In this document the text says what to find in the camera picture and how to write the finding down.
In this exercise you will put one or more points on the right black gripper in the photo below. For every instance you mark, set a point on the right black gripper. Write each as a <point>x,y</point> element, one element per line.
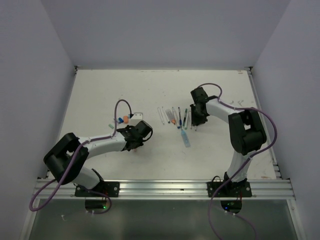
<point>194,119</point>

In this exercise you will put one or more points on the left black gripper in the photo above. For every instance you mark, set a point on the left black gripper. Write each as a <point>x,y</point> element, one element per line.
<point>128,127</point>

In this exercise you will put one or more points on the orange pen cap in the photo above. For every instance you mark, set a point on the orange pen cap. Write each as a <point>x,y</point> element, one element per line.
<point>126,119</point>

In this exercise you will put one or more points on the dark blue ballpoint pen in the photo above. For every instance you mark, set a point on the dark blue ballpoint pen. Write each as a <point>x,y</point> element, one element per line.
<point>180,118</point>

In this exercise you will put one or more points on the dark blue capped marker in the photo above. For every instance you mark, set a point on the dark blue capped marker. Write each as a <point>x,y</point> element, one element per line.
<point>177,123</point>

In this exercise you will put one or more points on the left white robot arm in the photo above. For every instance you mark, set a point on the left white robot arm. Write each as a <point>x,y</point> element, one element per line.
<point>67,158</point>

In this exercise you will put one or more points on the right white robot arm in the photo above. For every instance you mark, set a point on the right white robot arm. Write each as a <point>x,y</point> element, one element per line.
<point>246,131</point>

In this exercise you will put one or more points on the black pen near left arm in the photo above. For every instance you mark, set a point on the black pen near left arm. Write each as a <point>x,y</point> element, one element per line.
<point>185,119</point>

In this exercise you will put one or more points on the pink ended marker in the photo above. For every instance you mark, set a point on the pink ended marker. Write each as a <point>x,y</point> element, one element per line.
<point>191,120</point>

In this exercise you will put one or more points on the green capped marker lower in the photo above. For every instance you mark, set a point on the green capped marker lower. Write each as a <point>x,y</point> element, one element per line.
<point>188,123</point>

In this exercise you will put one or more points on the thick light blue marker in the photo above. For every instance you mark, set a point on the thick light blue marker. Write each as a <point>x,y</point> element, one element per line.
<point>185,139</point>

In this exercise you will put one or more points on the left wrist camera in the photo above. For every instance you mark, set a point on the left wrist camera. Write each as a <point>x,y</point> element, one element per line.
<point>135,118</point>

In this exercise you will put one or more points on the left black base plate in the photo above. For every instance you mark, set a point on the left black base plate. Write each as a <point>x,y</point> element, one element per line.
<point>109,188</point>

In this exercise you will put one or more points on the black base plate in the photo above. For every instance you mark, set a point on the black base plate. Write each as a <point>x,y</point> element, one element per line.
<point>109,188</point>
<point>231,190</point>

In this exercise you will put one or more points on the aluminium mounting rail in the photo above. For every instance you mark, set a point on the aluminium mounting rail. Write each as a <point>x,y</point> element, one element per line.
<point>274,189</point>

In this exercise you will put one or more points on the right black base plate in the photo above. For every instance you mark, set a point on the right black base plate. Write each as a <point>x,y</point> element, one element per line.
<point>231,190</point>

